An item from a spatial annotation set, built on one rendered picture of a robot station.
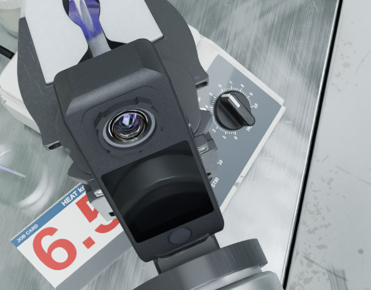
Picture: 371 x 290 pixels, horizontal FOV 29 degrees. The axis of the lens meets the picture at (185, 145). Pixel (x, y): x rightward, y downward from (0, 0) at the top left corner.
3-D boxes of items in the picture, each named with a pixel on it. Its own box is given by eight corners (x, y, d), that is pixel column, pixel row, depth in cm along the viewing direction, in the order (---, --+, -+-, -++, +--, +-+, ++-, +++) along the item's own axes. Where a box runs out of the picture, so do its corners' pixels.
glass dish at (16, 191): (33, 136, 63) (27, 129, 61) (60, 190, 62) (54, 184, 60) (-24, 165, 63) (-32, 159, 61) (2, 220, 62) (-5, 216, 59)
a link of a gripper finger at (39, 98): (1, 39, 39) (61, 185, 36) (-8, 27, 37) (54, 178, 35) (82, 4, 39) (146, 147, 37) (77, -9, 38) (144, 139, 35)
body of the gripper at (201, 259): (67, 135, 44) (141, 324, 40) (31, 86, 35) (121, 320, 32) (183, 87, 44) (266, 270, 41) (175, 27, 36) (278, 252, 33)
